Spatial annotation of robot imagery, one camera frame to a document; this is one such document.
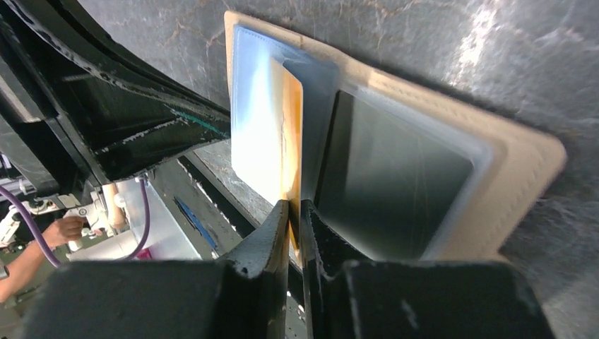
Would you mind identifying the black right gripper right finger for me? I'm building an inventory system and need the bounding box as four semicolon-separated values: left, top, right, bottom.
299;200;554;338

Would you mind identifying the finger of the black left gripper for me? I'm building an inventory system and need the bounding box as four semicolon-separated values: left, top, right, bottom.
1;1;230;187

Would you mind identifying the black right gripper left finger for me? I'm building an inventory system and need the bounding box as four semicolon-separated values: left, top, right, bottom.
20;200;289;338

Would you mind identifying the gold credit card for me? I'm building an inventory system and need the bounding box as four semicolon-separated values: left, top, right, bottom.
231;57;303;252

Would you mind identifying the tan leather card holder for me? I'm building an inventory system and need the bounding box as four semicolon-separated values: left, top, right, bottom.
224;11;567;260

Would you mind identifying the black VIP card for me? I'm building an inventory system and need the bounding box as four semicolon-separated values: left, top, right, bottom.
317;91;485;261

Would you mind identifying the bystander forearm in background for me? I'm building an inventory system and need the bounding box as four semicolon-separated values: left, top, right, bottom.
1;241;46;303

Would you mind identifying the bystander hand in background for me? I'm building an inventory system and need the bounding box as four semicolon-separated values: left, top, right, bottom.
42;216;87;248

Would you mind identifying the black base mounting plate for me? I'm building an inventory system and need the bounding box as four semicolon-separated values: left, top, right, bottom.
174;156;261;254

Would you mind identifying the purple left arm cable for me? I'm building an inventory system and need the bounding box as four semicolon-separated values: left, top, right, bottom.
0;175;152;270

